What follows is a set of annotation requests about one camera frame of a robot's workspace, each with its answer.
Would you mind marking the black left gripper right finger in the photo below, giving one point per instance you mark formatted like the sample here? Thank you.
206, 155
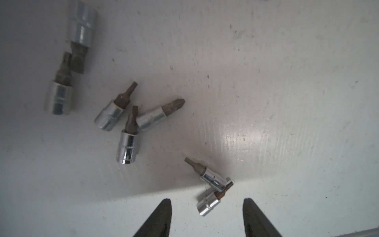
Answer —
256, 224

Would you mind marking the silver socket bit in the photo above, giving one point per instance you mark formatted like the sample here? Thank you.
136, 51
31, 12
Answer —
110, 115
208, 175
210, 201
155, 116
81, 28
127, 151
60, 90

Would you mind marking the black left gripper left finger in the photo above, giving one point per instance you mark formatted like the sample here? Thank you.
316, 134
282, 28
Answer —
158, 223

